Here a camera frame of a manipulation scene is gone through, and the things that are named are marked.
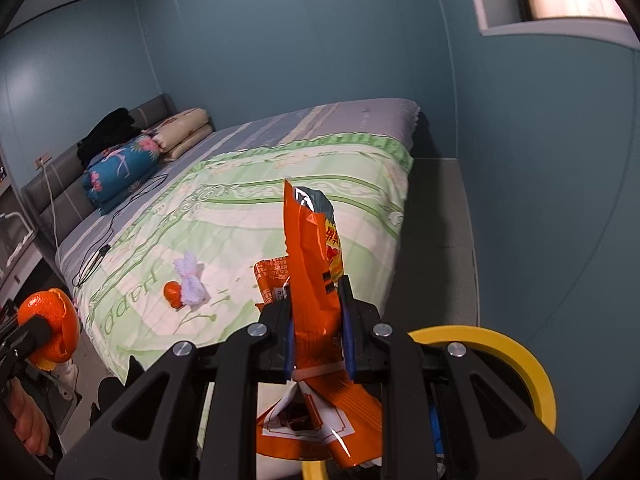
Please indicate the tall orange snack bag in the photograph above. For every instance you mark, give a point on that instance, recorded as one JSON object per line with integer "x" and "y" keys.
{"x": 310, "y": 270}

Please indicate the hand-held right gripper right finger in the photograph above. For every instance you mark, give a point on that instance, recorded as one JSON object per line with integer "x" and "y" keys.
{"x": 347, "y": 330}

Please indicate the partly hidden orange fruit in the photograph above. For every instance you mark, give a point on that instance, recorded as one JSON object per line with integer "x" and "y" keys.
{"x": 55, "y": 310}

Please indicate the yellow bin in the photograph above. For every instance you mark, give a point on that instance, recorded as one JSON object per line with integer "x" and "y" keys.
{"x": 530, "y": 365}

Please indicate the black charger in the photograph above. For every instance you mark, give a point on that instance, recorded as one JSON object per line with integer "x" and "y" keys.
{"x": 102, "y": 250}

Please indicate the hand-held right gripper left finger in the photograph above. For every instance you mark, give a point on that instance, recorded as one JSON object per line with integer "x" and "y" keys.
{"x": 289, "y": 345}

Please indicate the small orange snack packet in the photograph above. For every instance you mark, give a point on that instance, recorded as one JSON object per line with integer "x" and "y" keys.
{"x": 270, "y": 277}

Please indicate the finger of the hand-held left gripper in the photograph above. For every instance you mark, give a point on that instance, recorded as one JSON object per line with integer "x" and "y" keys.
{"x": 32, "y": 330}

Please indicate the white wall socket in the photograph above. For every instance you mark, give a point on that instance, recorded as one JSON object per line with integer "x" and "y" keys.
{"x": 42, "y": 161}

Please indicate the orange packet with white lines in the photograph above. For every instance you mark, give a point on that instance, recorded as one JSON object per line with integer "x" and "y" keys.
{"x": 295, "y": 422}

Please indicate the cream folded quilt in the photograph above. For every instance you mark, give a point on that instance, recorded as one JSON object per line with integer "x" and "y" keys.
{"x": 182, "y": 127}

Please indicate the white power strip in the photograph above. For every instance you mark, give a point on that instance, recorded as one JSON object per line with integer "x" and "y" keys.
{"x": 67, "y": 374}

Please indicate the grey padded headboard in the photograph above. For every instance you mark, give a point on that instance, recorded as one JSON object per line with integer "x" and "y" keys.
{"x": 70, "y": 185}

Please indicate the black clothes pile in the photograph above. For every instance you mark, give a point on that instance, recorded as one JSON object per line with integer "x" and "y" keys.
{"x": 107, "y": 130}

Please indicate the blue floral folded quilt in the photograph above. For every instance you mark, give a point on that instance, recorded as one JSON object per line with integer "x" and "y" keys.
{"x": 120, "y": 165}

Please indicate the person's left hand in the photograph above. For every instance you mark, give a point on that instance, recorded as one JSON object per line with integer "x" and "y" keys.
{"x": 27, "y": 420}

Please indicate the green patterned blanket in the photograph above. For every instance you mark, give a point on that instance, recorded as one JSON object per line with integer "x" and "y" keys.
{"x": 235, "y": 210}

